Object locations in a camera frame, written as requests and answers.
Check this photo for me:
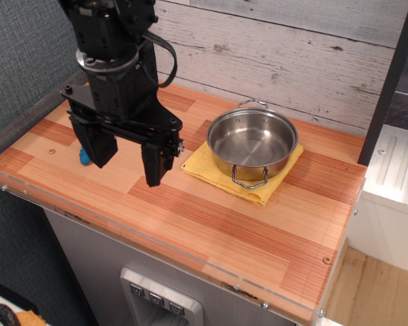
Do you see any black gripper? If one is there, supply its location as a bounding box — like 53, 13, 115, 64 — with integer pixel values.
62, 42, 184, 187

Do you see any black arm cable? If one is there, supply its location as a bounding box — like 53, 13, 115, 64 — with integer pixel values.
135, 30, 178, 88

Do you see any black braided cable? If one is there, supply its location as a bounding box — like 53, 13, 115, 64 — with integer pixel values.
0, 303, 20, 326

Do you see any dark right shelf post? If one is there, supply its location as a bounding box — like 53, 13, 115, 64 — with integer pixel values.
358, 13, 408, 166

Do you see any grey toy fridge cabinet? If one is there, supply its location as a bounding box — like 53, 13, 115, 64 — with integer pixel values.
45, 210, 292, 325

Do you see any yellow cloth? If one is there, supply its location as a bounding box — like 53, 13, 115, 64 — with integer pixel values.
181, 141, 305, 206

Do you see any silver metal pot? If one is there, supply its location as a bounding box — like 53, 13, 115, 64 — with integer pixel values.
206, 98, 299, 189

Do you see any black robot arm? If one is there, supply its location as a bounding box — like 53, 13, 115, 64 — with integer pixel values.
61, 1, 184, 187

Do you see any white toy sink unit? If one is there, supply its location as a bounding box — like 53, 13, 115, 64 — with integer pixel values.
345, 49, 408, 276

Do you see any silver dispenser panel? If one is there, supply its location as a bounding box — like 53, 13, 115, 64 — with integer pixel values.
120, 268, 204, 325

